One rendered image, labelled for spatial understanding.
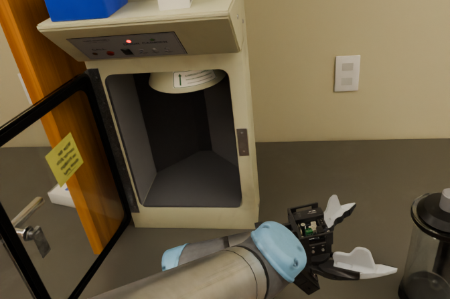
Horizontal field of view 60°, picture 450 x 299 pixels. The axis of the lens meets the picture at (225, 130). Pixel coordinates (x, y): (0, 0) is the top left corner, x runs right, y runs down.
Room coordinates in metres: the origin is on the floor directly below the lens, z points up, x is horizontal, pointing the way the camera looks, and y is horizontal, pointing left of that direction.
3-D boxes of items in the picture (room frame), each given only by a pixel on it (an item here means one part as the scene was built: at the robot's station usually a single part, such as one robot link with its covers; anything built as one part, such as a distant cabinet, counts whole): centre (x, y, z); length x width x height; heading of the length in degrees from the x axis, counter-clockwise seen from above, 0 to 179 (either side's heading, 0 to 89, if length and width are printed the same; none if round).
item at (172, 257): (0.44, 0.07, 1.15); 0.11 x 0.09 x 0.08; 94
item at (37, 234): (0.50, 0.34, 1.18); 0.02 x 0.02 x 0.06; 69
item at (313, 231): (0.45, -0.09, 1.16); 0.12 x 0.08 x 0.09; 94
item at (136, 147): (0.86, 0.08, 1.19); 0.26 x 0.24 x 0.35; 79
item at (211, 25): (0.68, 0.12, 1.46); 0.32 x 0.11 x 0.10; 79
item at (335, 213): (0.52, -0.18, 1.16); 0.09 x 0.03 x 0.06; 130
